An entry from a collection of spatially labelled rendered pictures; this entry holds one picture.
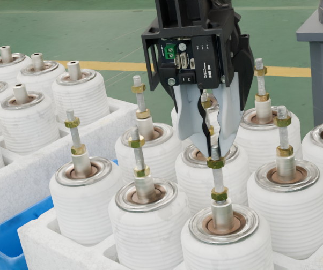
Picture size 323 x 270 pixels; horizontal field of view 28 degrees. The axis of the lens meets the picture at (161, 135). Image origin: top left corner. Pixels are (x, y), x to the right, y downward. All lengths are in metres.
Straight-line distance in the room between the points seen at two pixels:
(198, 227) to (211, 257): 0.04
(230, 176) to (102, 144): 0.41
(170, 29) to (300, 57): 1.36
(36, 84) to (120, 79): 0.67
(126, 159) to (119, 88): 0.95
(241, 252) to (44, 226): 0.33
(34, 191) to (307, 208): 0.52
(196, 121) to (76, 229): 0.28
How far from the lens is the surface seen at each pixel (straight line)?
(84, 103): 1.19
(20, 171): 1.10
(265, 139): 0.90
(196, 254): 0.69
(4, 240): 1.08
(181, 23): 0.55
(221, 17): 0.58
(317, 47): 1.15
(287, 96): 1.64
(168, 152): 0.90
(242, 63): 0.62
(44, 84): 1.28
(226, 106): 0.61
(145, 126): 0.91
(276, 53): 1.95
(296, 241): 0.78
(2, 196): 1.09
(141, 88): 0.89
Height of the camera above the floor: 0.64
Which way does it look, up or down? 25 degrees down
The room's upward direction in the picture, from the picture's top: 10 degrees counter-clockwise
